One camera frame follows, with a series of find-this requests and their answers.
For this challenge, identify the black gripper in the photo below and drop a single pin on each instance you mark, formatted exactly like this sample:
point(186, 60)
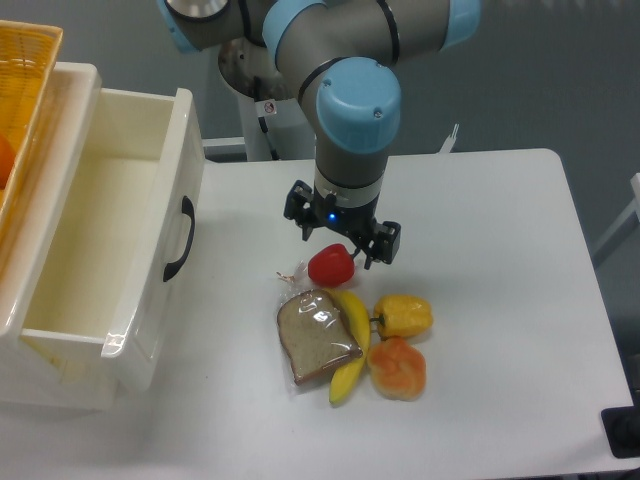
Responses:
point(348, 211)

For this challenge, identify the bagged brown toast slice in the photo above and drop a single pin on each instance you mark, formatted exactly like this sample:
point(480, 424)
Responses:
point(311, 330)

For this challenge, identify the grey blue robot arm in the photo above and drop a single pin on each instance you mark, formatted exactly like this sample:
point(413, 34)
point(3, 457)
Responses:
point(337, 62)

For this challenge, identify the red bell pepper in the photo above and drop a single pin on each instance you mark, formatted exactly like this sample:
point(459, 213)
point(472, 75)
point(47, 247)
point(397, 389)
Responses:
point(332, 266)

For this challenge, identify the yellow banana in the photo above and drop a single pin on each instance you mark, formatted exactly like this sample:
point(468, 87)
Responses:
point(355, 314)

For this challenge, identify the yellow bell pepper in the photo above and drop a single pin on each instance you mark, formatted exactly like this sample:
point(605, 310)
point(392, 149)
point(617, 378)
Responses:
point(402, 315)

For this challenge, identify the orange bread pastry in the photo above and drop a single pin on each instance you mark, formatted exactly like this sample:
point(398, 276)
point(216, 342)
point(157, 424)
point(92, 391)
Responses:
point(398, 370)

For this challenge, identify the white plastic drawer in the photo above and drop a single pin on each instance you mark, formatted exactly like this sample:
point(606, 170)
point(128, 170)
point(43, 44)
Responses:
point(100, 297)

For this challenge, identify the white drawer cabinet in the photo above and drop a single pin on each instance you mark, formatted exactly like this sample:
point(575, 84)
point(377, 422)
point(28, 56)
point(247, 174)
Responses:
point(30, 375)

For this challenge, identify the orange fruit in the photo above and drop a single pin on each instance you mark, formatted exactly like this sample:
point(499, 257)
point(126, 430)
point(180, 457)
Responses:
point(7, 160)

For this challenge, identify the black device at edge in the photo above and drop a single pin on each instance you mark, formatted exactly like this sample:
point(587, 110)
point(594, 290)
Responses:
point(621, 426)

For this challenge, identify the yellow woven basket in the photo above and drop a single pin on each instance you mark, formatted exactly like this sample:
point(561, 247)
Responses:
point(28, 56)

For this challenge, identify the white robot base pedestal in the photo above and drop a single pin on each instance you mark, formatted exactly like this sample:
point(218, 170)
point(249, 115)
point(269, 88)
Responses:
point(273, 124)

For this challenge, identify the black drawer handle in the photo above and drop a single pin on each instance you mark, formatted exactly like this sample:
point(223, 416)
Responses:
point(185, 240)

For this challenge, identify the white frame at right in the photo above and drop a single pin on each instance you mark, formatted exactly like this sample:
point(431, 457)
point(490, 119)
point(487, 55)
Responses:
point(619, 230)

